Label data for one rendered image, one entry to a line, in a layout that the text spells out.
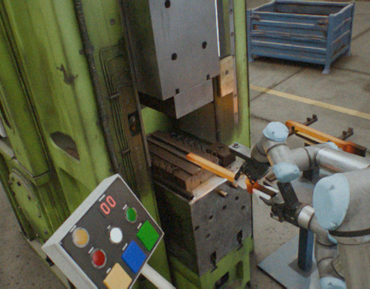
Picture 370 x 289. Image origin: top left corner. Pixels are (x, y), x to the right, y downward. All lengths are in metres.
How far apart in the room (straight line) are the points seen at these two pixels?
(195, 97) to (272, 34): 4.02
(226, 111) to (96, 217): 0.92
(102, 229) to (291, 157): 0.63
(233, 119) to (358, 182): 1.13
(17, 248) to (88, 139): 1.81
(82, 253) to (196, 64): 0.77
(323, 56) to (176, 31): 3.99
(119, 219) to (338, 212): 0.70
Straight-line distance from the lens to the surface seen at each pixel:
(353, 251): 0.96
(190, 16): 1.44
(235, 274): 2.30
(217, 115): 1.87
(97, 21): 1.38
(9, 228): 3.36
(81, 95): 1.39
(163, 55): 1.38
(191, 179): 1.66
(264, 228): 2.83
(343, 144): 1.90
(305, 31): 5.28
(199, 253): 1.84
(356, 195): 0.92
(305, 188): 2.06
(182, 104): 1.49
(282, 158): 1.28
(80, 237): 1.21
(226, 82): 1.82
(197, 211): 1.68
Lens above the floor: 1.94
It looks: 31 degrees down
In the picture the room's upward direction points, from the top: 7 degrees counter-clockwise
